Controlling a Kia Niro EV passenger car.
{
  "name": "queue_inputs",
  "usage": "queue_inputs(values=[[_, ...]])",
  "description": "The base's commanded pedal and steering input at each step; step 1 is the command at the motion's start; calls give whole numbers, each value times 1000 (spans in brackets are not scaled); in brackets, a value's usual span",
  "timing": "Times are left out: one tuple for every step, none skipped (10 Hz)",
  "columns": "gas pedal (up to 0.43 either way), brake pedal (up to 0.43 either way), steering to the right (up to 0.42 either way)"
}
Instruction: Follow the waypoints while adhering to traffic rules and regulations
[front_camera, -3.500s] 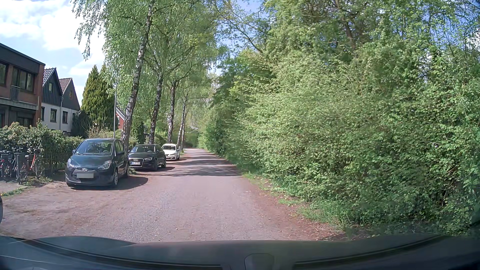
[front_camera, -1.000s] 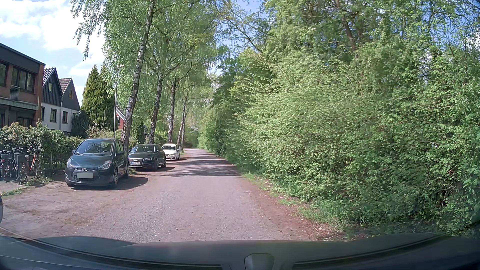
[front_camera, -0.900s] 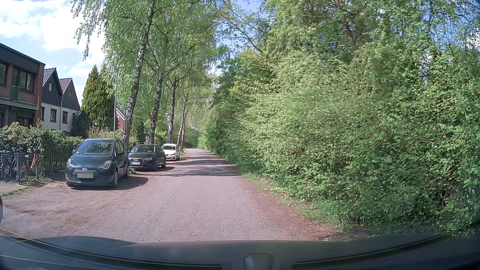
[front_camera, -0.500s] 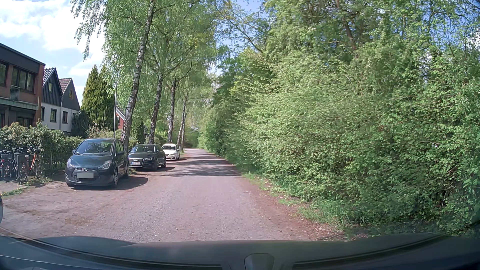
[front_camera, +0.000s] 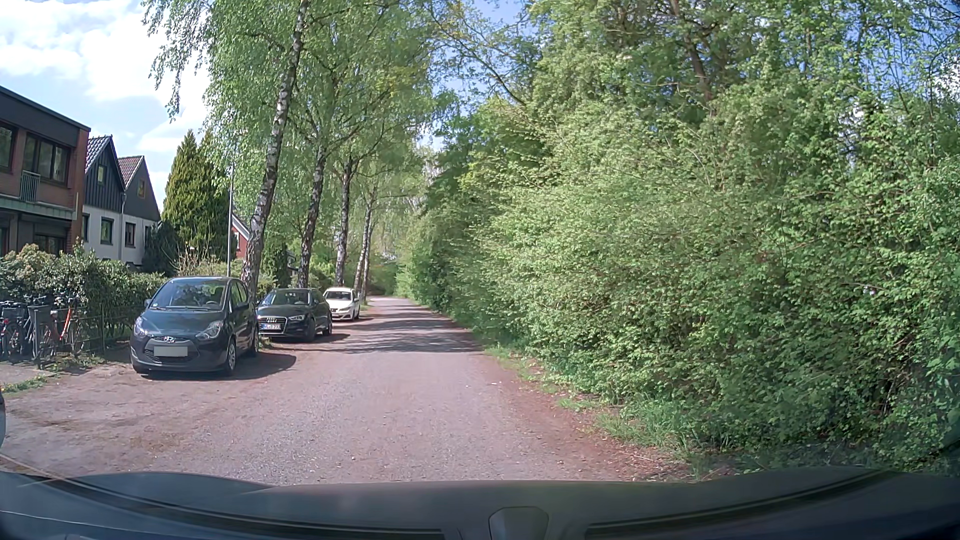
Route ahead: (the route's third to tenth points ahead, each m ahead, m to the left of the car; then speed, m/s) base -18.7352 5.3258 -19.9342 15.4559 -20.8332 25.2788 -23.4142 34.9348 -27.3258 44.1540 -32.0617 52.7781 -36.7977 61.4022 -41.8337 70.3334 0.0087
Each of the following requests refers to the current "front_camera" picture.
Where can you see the row of birch trees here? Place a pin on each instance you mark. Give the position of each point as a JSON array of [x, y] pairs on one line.
[[315, 112]]

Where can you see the dense green bushes and trees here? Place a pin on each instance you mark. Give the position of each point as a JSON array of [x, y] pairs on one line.
[[712, 247]]

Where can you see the green hedge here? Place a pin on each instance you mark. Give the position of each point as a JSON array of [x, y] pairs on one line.
[[82, 285]]

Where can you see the white car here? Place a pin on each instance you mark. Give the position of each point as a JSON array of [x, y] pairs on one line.
[[342, 302]]

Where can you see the grass verge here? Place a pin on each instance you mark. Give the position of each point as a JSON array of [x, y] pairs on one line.
[[600, 409]]

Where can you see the dark grey small car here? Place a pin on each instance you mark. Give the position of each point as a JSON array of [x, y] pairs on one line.
[[191, 326]]

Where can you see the reddish grey gravel road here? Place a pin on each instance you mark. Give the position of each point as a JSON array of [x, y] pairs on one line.
[[390, 405]]

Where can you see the white house with dark gable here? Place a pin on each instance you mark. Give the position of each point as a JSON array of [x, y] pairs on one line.
[[116, 206]]

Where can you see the red house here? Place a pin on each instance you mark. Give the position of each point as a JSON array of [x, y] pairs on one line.
[[240, 236]]

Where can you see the grey lamp post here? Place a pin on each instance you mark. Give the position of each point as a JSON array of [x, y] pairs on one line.
[[229, 225]]

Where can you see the parked bicycles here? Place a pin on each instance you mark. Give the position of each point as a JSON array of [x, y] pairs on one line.
[[37, 330]]

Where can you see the dark green conifer tree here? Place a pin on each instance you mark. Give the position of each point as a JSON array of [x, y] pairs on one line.
[[193, 199]]

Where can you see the car's own bonnet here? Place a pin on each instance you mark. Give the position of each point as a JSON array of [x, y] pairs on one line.
[[480, 510]]

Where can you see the black car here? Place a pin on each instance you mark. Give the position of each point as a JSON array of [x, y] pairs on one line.
[[292, 315]]

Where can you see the red brick building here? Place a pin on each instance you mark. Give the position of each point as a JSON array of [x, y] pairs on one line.
[[37, 180]]

